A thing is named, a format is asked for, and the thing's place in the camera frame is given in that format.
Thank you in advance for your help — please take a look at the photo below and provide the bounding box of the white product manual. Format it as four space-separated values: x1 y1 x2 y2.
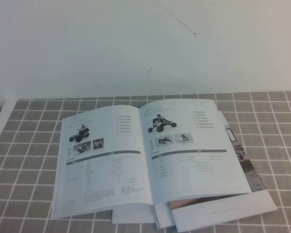
50 98 253 219

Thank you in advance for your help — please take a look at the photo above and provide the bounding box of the plain white paper booklet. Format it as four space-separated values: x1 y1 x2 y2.
111 203 177 229

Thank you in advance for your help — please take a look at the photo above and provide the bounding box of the brochure with photo cover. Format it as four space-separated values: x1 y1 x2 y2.
168 110 278 232

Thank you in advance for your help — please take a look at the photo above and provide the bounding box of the grey checked tablecloth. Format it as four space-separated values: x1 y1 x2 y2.
0 90 291 233

